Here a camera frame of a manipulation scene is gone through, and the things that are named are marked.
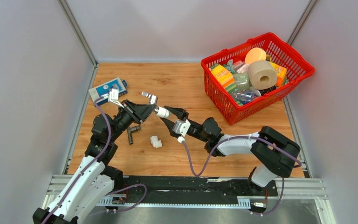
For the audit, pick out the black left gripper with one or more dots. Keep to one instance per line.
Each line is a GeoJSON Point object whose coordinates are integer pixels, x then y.
{"type": "Point", "coordinates": [138, 113]}

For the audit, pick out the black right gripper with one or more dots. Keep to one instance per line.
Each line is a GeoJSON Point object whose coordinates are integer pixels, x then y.
{"type": "Point", "coordinates": [181, 114]}

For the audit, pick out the white PVC elbow fitting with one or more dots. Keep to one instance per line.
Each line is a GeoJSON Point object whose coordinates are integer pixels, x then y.
{"type": "Point", "coordinates": [162, 112]}

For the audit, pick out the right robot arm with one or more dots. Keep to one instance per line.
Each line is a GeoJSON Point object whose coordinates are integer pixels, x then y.
{"type": "Point", "coordinates": [277, 154]}

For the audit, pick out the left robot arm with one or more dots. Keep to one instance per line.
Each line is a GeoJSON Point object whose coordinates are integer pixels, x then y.
{"type": "Point", "coordinates": [86, 167]}

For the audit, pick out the white PVC elbow on table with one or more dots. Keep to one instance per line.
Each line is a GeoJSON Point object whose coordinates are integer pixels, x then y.
{"type": "Point", "coordinates": [155, 141]}

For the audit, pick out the blue Harry's razor box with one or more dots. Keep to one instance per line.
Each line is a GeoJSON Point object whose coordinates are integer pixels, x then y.
{"type": "Point", "coordinates": [104, 88]}

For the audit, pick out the yellow green sponge pack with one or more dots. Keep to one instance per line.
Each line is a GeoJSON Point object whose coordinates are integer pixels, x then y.
{"type": "Point", "coordinates": [224, 77]}

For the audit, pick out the brown toilet paper roll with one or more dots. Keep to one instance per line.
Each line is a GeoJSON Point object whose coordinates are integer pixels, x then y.
{"type": "Point", "coordinates": [262, 75]}

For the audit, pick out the orange round sponge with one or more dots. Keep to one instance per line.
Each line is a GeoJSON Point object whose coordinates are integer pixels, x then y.
{"type": "Point", "coordinates": [255, 54]}

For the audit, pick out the orange yellow box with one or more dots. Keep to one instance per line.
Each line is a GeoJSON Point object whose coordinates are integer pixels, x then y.
{"type": "Point", "coordinates": [281, 73]}

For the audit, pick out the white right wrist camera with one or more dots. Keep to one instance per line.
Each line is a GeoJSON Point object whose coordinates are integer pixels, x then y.
{"type": "Point", "coordinates": [181, 128]}

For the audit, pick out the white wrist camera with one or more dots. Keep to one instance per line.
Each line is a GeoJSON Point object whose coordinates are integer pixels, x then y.
{"type": "Point", "coordinates": [181, 128]}
{"type": "Point", "coordinates": [113, 96]}

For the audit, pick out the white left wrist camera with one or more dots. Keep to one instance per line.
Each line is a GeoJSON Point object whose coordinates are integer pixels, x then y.
{"type": "Point", "coordinates": [113, 96]}

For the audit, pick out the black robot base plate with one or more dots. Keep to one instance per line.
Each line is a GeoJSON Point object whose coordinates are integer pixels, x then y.
{"type": "Point", "coordinates": [189, 190]}

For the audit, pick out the aluminium frame rail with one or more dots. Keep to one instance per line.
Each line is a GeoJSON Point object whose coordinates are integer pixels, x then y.
{"type": "Point", "coordinates": [300, 189]}

